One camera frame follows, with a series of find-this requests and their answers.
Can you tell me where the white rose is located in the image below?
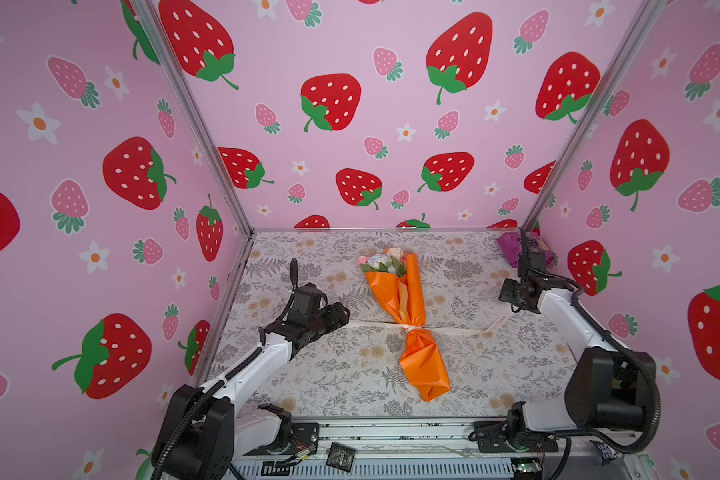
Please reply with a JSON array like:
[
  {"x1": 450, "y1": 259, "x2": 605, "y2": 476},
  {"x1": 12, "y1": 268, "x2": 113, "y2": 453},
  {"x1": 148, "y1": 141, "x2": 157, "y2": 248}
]
[{"x1": 359, "y1": 254, "x2": 392, "y2": 272}]

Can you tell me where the purple snack packet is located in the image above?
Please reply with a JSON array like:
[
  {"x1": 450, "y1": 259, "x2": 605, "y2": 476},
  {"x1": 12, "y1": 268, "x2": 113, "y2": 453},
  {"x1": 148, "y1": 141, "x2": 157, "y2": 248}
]
[{"x1": 497, "y1": 231, "x2": 557, "y2": 268}]

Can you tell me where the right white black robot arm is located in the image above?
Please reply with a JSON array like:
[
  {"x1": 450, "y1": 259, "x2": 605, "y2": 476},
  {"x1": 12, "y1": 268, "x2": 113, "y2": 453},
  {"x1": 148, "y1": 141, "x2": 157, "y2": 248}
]
[{"x1": 499, "y1": 252, "x2": 661, "y2": 454}]

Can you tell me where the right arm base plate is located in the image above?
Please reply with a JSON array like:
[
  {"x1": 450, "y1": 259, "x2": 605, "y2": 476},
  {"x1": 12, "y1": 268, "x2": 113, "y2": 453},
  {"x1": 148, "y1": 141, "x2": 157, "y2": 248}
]
[{"x1": 468, "y1": 421, "x2": 559, "y2": 454}]

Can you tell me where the black tag middle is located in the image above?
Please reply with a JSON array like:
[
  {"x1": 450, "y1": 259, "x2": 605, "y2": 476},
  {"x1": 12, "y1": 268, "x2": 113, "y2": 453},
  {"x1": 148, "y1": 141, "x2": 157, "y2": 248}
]
[{"x1": 326, "y1": 442, "x2": 356, "y2": 473}]

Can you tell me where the aluminium corner post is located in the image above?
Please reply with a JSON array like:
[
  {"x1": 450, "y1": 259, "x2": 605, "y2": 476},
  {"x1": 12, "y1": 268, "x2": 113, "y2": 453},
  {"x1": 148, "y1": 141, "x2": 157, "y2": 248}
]
[
  {"x1": 521, "y1": 0, "x2": 667, "y2": 231},
  {"x1": 133, "y1": 1, "x2": 252, "y2": 237}
]

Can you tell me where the orange wrapping paper sheet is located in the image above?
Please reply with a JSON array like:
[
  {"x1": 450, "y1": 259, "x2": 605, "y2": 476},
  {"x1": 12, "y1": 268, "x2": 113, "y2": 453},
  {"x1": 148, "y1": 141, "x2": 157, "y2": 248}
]
[{"x1": 358, "y1": 247, "x2": 451, "y2": 402}]

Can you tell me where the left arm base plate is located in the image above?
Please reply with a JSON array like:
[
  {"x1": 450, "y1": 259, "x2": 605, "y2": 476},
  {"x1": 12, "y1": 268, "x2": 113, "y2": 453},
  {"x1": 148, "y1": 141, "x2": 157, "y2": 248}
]
[{"x1": 245, "y1": 422, "x2": 320, "y2": 456}]

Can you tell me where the white ribbon strip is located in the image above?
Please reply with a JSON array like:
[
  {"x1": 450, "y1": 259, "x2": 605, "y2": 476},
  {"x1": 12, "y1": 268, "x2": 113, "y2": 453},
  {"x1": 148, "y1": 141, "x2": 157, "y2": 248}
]
[{"x1": 346, "y1": 316, "x2": 509, "y2": 336}]

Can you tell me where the aluminium front rail frame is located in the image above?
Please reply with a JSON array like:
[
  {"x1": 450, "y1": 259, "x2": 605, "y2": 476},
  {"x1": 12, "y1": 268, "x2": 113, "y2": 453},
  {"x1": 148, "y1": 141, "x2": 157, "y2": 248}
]
[{"x1": 221, "y1": 417, "x2": 659, "y2": 479}]

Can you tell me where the left aluminium corner post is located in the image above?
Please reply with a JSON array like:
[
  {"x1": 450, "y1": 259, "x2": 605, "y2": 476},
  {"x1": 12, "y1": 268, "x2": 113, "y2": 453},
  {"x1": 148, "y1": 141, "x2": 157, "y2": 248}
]
[{"x1": 133, "y1": 1, "x2": 252, "y2": 237}]

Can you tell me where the right aluminium corner post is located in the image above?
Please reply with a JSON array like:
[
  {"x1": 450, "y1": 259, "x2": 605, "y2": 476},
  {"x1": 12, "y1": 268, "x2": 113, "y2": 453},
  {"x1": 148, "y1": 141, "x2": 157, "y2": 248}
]
[{"x1": 521, "y1": 0, "x2": 667, "y2": 231}]

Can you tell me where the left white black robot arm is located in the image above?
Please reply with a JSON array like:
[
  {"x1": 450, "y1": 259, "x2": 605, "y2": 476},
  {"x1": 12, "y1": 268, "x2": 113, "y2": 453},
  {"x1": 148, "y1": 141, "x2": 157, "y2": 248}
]
[{"x1": 151, "y1": 283, "x2": 350, "y2": 479}]

